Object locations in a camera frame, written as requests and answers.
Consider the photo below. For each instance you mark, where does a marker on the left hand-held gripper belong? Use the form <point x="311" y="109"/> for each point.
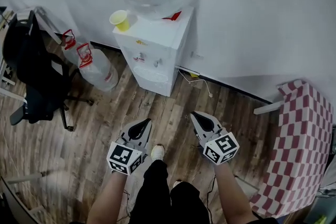
<point x="123" y="158"/>

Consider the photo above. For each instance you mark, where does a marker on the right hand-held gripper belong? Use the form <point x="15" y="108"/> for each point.
<point x="221" y="148"/>

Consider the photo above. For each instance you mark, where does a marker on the white water dispenser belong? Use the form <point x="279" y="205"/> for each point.
<point x="157" y="34"/>

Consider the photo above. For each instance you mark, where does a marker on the person's right forearm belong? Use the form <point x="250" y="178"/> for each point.
<point x="233" y="196"/>

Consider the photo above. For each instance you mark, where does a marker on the person's left forearm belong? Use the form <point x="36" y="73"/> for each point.
<point x="107" y="199"/>

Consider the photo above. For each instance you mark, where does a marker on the person's left shoe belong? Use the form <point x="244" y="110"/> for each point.
<point x="157" y="152"/>

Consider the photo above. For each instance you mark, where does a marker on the person's shoe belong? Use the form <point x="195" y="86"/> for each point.
<point x="157" y="152"/>
<point x="177" y="184"/>

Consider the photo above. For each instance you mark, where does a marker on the yellow floor tag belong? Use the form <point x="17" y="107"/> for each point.
<point x="194" y="75"/>

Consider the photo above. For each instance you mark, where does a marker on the person's right shoe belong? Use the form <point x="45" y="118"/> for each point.
<point x="177" y="184"/>

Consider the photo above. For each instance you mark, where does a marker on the checkered cloth table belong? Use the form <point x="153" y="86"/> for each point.
<point x="302" y="139"/>

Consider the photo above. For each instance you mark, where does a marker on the yellow paper cup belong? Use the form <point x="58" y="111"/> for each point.
<point x="122" y="23"/>

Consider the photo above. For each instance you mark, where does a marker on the black office chair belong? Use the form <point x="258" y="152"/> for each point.
<point x="36" y="73"/>

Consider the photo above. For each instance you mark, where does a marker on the pale wooden desk leg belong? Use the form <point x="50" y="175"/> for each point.
<point x="23" y="177"/>

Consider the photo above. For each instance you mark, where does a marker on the yellow-green bag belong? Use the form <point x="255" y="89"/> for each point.
<point x="321" y="219"/>

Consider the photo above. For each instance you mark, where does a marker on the white wall socket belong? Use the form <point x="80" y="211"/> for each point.
<point x="197" y="55"/>

